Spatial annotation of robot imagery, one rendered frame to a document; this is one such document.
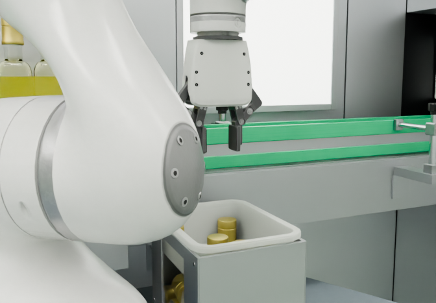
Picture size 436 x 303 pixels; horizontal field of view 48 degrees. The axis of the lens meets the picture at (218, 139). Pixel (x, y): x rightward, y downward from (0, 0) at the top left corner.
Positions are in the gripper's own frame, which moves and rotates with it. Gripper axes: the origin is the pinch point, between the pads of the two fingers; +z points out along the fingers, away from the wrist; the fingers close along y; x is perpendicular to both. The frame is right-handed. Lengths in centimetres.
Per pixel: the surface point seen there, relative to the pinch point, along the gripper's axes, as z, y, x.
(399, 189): 16, -52, -18
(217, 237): 15.5, 0.2, 0.3
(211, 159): 6.4, -5.9, -18.6
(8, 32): -16.9, 29.5, -19.9
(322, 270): 43, -46, -39
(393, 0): -30, -67, -40
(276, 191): 13.8, -19.8, -17.4
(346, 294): 39, -38, -17
